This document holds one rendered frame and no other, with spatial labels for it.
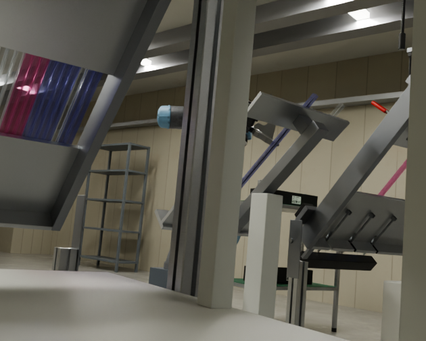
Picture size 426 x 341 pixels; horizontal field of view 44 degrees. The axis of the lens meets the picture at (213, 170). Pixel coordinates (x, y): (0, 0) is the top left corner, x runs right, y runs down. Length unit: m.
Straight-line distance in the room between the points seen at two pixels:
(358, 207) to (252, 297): 0.48
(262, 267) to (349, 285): 4.86
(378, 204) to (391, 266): 4.28
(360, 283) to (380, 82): 2.28
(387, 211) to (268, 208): 0.53
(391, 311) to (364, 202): 0.39
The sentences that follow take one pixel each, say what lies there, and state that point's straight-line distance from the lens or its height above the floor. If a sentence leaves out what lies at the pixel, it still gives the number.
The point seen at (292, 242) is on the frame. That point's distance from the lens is 1.58.
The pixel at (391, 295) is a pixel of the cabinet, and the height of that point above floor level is 0.59.
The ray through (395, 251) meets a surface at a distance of 1.92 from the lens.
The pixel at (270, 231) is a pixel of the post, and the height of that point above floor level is 0.72.
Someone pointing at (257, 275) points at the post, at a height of 0.61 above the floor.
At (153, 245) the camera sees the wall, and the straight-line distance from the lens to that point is 8.15.
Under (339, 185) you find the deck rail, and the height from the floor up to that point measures 0.86.
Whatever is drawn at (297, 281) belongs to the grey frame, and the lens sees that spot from 1.57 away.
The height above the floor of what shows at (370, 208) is 0.82.
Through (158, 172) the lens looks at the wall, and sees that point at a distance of 8.22.
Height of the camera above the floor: 0.71
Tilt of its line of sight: 7 degrees up
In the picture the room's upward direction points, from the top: 5 degrees clockwise
